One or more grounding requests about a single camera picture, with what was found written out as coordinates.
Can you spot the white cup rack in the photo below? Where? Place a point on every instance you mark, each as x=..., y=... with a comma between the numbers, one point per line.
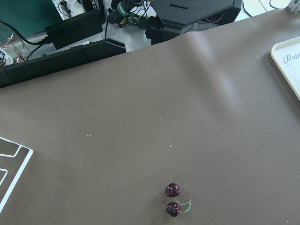
x=13, y=159

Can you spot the dark cherry pair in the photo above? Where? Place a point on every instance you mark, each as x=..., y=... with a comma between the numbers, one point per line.
x=174, y=208

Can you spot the black gripper stand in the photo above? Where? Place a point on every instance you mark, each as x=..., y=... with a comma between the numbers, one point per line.
x=175, y=17

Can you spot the cream rabbit serving tray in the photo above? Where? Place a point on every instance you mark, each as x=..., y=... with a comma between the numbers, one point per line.
x=286, y=56

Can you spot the aluminium frame post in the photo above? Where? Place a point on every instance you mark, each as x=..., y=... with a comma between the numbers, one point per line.
x=294, y=6

